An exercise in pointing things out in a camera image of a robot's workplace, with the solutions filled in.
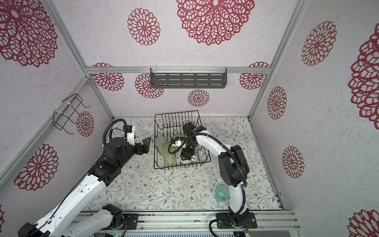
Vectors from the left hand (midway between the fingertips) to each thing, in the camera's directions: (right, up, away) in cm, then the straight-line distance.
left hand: (142, 139), depth 76 cm
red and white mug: (+27, -12, +12) cm, 32 cm away
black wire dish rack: (+9, +9, +32) cm, 35 cm away
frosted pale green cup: (+7, -2, +14) cm, 16 cm away
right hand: (+22, -7, +16) cm, 28 cm away
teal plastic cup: (+43, -30, +7) cm, 53 cm away
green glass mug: (+18, +1, +5) cm, 19 cm away
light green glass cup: (+12, -13, +16) cm, 24 cm away
